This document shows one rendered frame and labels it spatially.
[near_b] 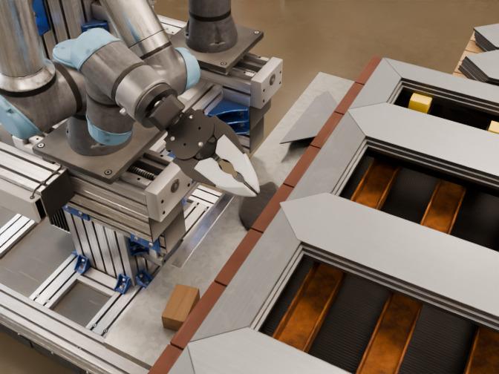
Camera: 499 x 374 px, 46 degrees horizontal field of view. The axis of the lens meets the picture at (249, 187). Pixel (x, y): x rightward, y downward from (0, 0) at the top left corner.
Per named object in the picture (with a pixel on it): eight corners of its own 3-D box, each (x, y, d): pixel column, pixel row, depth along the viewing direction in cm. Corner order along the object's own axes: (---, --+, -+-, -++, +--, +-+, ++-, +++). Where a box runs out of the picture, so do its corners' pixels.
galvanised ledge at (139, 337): (369, 93, 216) (370, 85, 214) (176, 384, 133) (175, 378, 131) (318, 79, 223) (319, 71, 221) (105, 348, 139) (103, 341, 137)
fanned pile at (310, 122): (359, 99, 208) (360, 90, 205) (315, 165, 182) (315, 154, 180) (326, 90, 212) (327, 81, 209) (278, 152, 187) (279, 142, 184)
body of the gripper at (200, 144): (237, 143, 88) (182, 96, 92) (223, 127, 80) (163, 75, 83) (203, 181, 88) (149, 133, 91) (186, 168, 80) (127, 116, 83)
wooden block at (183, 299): (177, 294, 147) (176, 283, 143) (200, 300, 146) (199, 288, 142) (162, 328, 140) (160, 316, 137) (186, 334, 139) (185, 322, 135)
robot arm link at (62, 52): (132, 98, 130) (122, 43, 120) (82, 126, 122) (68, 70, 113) (98, 78, 135) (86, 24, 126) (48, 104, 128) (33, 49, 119)
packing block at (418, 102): (430, 106, 188) (433, 96, 186) (425, 115, 185) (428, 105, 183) (411, 102, 191) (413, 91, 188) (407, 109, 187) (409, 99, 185)
